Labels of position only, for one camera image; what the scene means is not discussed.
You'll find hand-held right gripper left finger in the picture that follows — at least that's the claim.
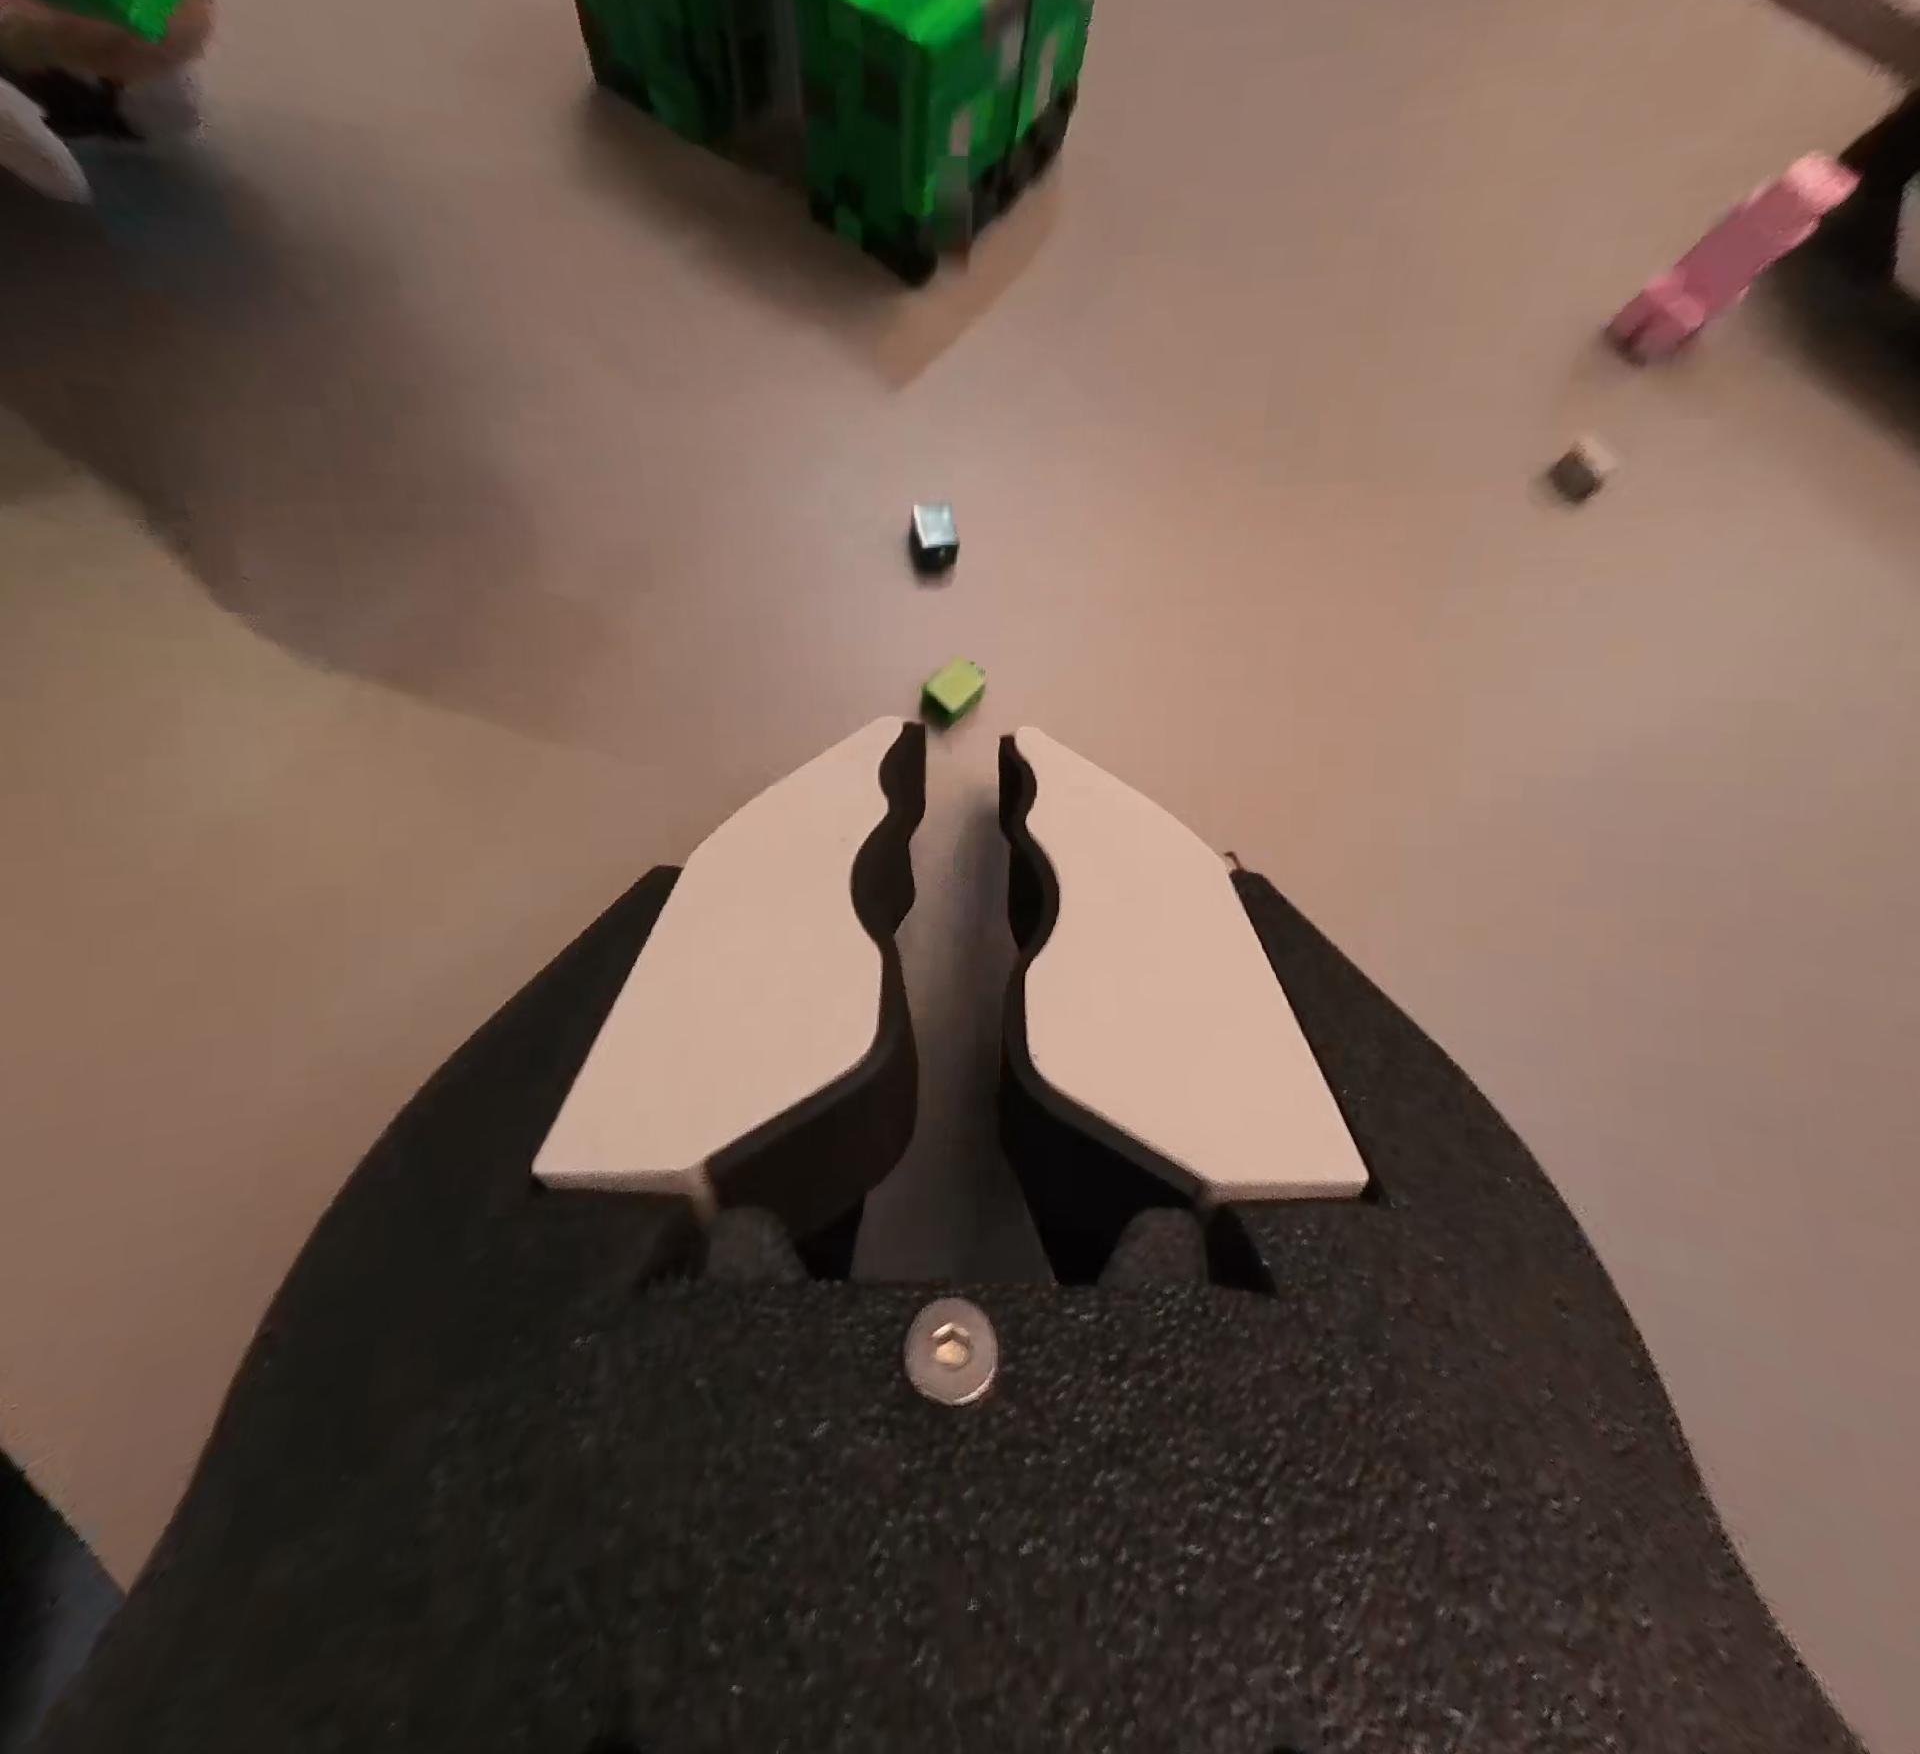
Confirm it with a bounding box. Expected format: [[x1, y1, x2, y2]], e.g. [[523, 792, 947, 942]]
[[533, 716, 928, 1280]]

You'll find pink lego pig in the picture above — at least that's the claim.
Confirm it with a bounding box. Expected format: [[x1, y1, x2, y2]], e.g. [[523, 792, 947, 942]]
[[1606, 148, 1863, 362]]

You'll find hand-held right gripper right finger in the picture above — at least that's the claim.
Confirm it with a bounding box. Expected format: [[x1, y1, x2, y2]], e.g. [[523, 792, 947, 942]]
[[997, 724, 1374, 1291]]

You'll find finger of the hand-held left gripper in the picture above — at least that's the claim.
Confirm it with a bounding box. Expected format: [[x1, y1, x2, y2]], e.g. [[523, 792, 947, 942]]
[[0, 79, 96, 204]]

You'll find green lego legs assembly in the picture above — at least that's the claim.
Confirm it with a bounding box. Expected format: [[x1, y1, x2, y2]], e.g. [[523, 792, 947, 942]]
[[535, 0, 1116, 286]]

